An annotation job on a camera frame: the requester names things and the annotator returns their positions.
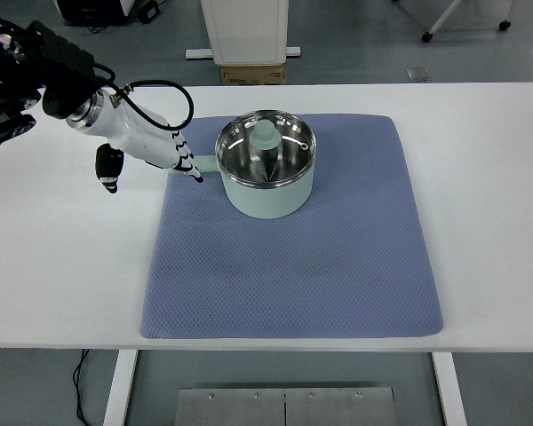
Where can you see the glass lid with green knob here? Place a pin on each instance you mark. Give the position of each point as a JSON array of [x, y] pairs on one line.
[[266, 149]]

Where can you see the white pedestal base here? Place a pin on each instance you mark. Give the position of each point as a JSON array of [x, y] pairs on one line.
[[246, 33]]

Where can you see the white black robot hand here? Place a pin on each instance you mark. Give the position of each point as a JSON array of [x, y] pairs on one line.
[[132, 131]]

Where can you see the black device on floor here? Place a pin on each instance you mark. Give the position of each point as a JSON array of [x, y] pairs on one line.
[[107, 13]]

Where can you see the metal floor plate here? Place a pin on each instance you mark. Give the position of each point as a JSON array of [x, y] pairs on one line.
[[287, 406]]

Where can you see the white table leg right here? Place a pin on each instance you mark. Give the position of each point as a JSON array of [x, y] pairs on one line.
[[448, 387]]

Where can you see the cardboard box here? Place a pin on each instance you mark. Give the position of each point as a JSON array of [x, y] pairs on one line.
[[252, 75]]

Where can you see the mint green pot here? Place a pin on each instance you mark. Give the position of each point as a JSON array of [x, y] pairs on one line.
[[256, 202]]

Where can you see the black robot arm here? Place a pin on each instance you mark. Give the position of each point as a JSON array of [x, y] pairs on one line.
[[37, 65]]

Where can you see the blue textured mat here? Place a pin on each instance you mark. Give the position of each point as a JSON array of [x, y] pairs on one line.
[[350, 263]]

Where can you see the office chair wheel base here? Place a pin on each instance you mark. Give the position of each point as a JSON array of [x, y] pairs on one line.
[[470, 16]]

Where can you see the white table leg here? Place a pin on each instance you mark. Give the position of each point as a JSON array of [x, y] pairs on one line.
[[120, 390], [448, 387]]

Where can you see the white table leg left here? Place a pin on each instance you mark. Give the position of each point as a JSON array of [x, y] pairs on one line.
[[120, 390]]

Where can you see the grey floor socket cover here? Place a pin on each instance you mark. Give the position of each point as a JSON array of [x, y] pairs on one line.
[[418, 74]]

